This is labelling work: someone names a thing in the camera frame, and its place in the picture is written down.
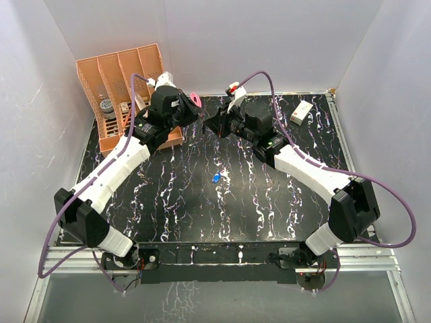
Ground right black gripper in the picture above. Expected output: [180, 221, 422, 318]
[204, 101, 258, 145]

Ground blue key tag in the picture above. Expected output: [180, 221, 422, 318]
[211, 173, 222, 184]

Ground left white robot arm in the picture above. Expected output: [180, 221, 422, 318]
[55, 85, 201, 268]

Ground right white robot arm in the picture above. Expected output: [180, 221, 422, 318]
[203, 102, 380, 267]

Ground small white beige box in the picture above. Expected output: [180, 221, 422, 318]
[120, 102, 129, 113]

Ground orange perforated file organizer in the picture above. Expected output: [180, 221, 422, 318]
[76, 44, 164, 157]

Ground grey round canister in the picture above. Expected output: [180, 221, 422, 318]
[99, 94, 115, 120]

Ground white red small box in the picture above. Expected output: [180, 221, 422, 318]
[290, 100, 313, 125]

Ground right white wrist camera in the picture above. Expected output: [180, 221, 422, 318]
[226, 82, 247, 114]

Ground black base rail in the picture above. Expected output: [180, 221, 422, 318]
[102, 242, 337, 287]

